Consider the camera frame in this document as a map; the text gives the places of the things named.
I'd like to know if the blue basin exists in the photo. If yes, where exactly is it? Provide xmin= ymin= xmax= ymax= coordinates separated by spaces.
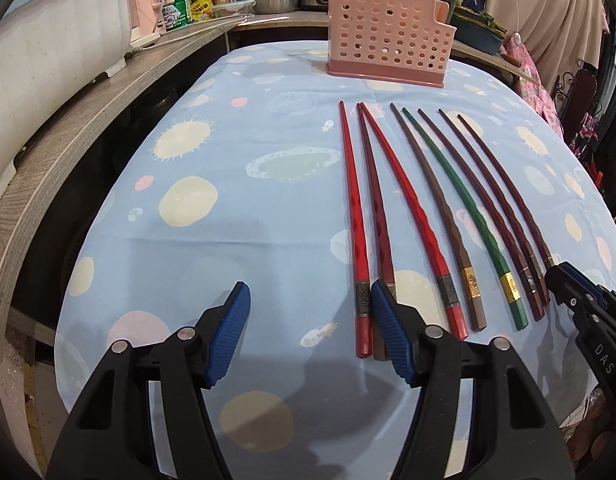
xmin=450 ymin=7 xmax=509 ymax=56

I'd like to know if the brown chopstick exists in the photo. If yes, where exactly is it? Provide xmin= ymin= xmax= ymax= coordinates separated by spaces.
xmin=389 ymin=103 xmax=488 ymax=332

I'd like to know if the pink kitchen appliance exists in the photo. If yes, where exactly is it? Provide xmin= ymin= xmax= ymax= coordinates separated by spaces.
xmin=129 ymin=0 xmax=177 ymax=47

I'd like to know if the light blue planet-print tablecloth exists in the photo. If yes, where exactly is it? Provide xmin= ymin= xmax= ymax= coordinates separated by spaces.
xmin=54 ymin=40 xmax=616 ymax=480

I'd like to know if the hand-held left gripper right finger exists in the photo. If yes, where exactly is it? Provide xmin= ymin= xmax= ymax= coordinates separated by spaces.
xmin=370 ymin=279 xmax=576 ymax=480

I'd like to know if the red chopstick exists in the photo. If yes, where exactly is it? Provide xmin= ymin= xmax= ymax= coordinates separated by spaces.
xmin=361 ymin=103 xmax=470 ymax=342
xmin=339 ymin=101 xmax=373 ymax=359

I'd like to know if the dark red-brown chopstick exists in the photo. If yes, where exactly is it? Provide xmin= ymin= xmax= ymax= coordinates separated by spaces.
xmin=357 ymin=103 xmax=395 ymax=362

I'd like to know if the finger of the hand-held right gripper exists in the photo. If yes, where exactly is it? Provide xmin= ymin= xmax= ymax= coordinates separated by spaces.
xmin=545 ymin=261 xmax=616 ymax=312
xmin=570 ymin=306 xmax=616 ymax=387

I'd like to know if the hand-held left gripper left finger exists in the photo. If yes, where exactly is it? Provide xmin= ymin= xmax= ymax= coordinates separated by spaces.
xmin=46 ymin=282 xmax=252 ymax=480

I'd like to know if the dark metal chair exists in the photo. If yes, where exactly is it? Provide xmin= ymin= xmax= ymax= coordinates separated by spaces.
xmin=550 ymin=67 xmax=616 ymax=211

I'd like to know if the beige curtain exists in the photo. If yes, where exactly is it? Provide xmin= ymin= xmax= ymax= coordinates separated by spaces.
xmin=483 ymin=0 xmax=610 ymax=92

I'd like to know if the pink perforated utensil holder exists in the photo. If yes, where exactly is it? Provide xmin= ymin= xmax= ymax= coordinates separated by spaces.
xmin=324 ymin=0 xmax=457 ymax=89

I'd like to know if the white tub with blue lid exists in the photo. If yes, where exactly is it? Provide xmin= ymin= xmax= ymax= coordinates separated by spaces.
xmin=0 ymin=0 xmax=139 ymax=201

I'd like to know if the pink floral cloth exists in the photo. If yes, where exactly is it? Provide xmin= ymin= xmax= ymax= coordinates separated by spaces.
xmin=503 ymin=35 xmax=565 ymax=137

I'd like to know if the maroon chopstick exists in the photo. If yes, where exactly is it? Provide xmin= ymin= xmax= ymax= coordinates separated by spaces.
xmin=458 ymin=115 xmax=556 ymax=267
xmin=438 ymin=109 xmax=552 ymax=306
xmin=418 ymin=108 xmax=546 ymax=322

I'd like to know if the grey wooden counter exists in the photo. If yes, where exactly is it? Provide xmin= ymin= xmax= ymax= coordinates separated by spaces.
xmin=0 ymin=10 xmax=329 ymax=361

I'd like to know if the clear glass food container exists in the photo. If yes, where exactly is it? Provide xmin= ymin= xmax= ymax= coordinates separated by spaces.
xmin=212 ymin=0 xmax=256 ymax=21

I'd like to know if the yellow snack packet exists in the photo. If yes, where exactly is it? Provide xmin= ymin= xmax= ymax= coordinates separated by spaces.
xmin=189 ymin=0 xmax=215 ymax=23

